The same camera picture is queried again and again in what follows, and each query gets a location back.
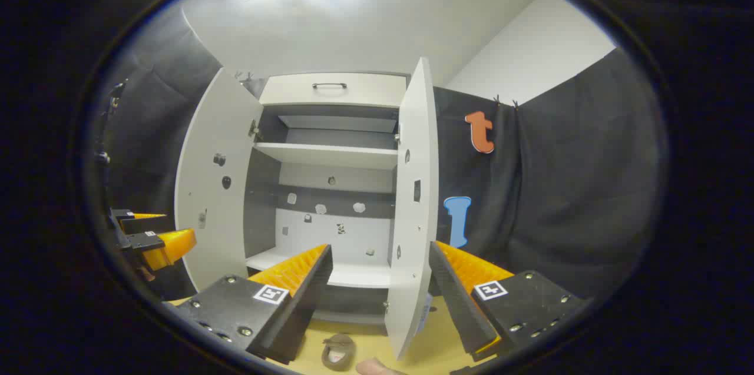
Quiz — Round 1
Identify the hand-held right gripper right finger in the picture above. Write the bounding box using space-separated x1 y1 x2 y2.
428 240 585 363

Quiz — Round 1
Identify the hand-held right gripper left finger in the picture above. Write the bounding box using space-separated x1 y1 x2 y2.
170 244 334 365

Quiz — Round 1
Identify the brown fluffy shoe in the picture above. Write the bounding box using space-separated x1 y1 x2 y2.
321 334 356 371

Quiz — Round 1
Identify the white shoe cabinet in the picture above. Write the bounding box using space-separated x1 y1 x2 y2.
244 72 410 326

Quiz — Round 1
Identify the white thin cabinet shelf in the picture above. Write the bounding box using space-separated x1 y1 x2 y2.
253 142 399 171

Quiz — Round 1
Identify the white cabinet drawer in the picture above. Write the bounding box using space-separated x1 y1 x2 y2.
259 72 408 108

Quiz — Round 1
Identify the black backdrop cloth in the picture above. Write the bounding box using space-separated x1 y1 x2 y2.
88 4 669 305

